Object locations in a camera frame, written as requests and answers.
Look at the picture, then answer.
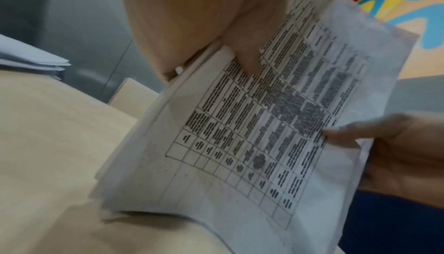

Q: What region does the person's left hand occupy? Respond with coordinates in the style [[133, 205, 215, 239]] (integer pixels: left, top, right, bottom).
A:
[[117, 0, 296, 82]]

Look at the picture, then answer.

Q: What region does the person's right hand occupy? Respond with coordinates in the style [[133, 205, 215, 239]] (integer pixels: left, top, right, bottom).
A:
[[322, 111, 444, 201]]

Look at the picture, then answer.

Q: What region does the stack of printed paper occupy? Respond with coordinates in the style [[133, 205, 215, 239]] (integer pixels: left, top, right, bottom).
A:
[[90, 0, 421, 254], [0, 33, 72, 81]]

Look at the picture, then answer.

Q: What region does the beige cushioned chair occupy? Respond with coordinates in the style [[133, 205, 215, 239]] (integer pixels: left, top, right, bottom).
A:
[[107, 77, 161, 117]]

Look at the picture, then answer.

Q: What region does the colourful wall mural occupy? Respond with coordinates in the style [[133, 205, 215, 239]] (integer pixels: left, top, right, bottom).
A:
[[341, 0, 444, 80]]

